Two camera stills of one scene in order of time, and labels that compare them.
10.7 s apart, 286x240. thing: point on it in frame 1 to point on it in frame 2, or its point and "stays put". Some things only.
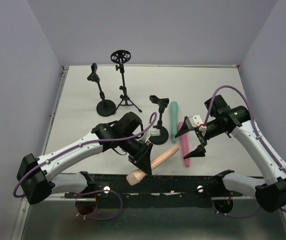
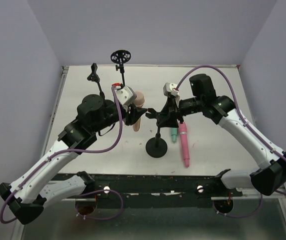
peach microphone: (134, 177) to (139, 102)
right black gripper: (200, 136) to (172, 115)
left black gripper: (141, 153) to (128, 115)
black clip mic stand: (162, 139) to (156, 147)
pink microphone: (184, 141) stays put
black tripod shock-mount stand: (122, 56) stays put
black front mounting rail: (158, 190) stays put
